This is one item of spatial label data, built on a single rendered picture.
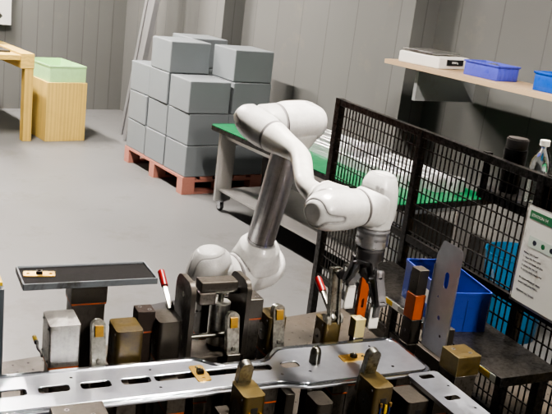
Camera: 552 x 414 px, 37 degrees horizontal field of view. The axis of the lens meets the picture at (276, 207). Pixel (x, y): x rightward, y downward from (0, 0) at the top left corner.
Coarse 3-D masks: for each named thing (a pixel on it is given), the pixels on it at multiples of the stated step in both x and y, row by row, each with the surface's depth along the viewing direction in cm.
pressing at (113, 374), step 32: (288, 352) 235; (384, 352) 243; (0, 384) 199; (32, 384) 201; (64, 384) 203; (128, 384) 207; (160, 384) 209; (192, 384) 211; (224, 384) 212; (288, 384) 218; (320, 384) 220
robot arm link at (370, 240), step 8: (360, 232) 224; (368, 232) 222; (376, 232) 222; (384, 232) 223; (360, 240) 225; (368, 240) 223; (376, 240) 223; (384, 240) 224; (368, 248) 223; (376, 248) 223; (384, 248) 225
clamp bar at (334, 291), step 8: (336, 272) 244; (344, 272) 242; (336, 280) 246; (328, 288) 246; (336, 288) 246; (328, 296) 246; (336, 296) 246; (328, 304) 246; (336, 304) 247; (328, 312) 246; (336, 312) 247; (336, 320) 247
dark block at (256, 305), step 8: (256, 296) 241; (256, 304) 239; (256, 312) 240; (256, 320) 241; (248, 328) 241; (256, 328) 242; (248, 336) 242; (256, 336) 243; (248, 344) 243; (248, 352) 244; (240, 360) 244
